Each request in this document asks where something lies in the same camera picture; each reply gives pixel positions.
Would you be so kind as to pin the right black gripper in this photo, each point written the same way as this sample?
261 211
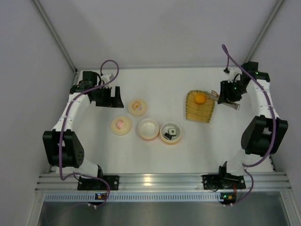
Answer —
224 93

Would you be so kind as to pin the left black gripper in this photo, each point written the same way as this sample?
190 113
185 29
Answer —
99 97

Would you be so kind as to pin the metal tongs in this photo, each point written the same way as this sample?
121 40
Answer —
215 96

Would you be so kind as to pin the cream lid pink label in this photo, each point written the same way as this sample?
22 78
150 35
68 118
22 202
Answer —
121 125

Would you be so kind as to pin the orange fruit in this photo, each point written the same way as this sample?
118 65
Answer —
200 98

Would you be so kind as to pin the salmon sushi roll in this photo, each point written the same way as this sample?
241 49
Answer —
167 136

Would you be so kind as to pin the green sushi roll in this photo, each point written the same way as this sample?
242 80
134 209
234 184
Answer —
172 132

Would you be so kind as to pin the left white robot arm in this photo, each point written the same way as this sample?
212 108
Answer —
62 145

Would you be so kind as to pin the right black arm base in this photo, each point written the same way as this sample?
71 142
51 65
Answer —
216 182

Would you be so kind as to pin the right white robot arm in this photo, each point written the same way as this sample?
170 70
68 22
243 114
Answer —
264 134

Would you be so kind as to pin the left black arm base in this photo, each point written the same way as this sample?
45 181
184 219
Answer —
90 184

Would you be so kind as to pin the cream lid orange label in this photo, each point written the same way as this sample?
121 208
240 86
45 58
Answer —
137 107

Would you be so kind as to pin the woven bamboo tray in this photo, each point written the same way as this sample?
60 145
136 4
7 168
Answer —
195 112

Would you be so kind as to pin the pink bottom bowl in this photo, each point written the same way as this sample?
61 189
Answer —
148 129

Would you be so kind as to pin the orange bottom bowl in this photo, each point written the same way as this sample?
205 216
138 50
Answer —
164 129

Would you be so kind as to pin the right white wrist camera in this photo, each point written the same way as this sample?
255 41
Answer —
232 73

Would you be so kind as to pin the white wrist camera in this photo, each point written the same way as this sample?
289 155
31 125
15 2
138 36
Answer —
232 73
105 78

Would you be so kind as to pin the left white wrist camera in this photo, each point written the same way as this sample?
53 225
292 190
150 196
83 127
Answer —
105 78

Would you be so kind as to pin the aluminium front rail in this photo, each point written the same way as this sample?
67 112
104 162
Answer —
179 182

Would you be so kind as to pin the slotted cable duct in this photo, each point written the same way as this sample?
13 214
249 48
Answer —
134 197

